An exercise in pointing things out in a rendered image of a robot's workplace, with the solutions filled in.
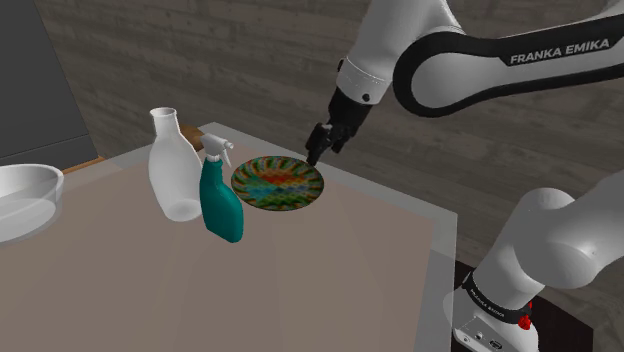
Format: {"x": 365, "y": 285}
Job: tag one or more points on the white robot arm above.
{"x": 487, "y": 73}

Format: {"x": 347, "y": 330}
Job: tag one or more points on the dark grey cabinet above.
{"x": 34, "y": 83}

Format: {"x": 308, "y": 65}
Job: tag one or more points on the teal spray bottle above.
{"x": 220, "y": 200}

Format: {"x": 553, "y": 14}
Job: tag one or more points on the colourful patterned plate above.
{"x": 277, "y": 183}

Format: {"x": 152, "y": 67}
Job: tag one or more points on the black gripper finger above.
{"x": 318, "y": 142}

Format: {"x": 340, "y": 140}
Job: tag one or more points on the brown wooden block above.
{"x": 194, "y": 136}

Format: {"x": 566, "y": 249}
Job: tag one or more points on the white glass bottle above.
{"x": 172, "y": 170}

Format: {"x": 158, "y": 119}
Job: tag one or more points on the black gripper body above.
{"x": 347, "y": 113}

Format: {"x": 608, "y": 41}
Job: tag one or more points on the white glass bowl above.
{"x": 24, "y": 200}

